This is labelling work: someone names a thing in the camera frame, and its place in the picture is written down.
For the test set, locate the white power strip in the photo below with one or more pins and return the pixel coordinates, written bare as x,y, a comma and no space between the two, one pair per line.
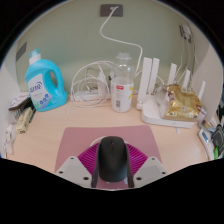
86,96

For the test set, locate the clear plastic bottle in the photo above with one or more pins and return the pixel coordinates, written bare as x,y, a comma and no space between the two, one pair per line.
122,91

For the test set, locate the clear plastic bags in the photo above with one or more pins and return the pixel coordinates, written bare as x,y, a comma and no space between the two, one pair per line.
8,140

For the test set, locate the blue detergent bottle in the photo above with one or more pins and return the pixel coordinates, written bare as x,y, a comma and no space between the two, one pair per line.
43,85

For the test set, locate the white remote control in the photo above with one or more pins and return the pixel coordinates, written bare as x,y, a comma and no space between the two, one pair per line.
205,140

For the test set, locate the white router with antennas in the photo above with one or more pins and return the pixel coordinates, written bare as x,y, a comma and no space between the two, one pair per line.
153,116

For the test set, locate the white wall charger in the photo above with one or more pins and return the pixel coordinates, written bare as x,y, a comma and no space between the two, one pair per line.
186,31

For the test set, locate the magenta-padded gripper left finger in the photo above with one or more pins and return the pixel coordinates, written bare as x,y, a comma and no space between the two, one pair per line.
71,170

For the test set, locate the grey wall plate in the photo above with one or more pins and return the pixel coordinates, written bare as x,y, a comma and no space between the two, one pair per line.
20,51

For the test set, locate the black computer mouse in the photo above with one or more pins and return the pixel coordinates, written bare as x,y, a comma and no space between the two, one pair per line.
113,160

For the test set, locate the pink mouse pad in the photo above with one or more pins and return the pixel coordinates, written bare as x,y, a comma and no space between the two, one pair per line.
73,140

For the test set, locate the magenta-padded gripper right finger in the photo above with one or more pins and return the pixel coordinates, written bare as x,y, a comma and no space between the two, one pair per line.
151,170

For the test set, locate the yellow small box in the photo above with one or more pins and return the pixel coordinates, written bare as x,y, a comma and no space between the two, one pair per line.
24,121

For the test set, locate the stack of books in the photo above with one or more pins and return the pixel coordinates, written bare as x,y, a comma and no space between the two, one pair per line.
20,101

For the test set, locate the gold snack bag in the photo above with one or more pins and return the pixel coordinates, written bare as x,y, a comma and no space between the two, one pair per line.
181,103

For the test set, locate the grey wall outlet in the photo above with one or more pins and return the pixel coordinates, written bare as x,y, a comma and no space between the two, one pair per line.
111,10

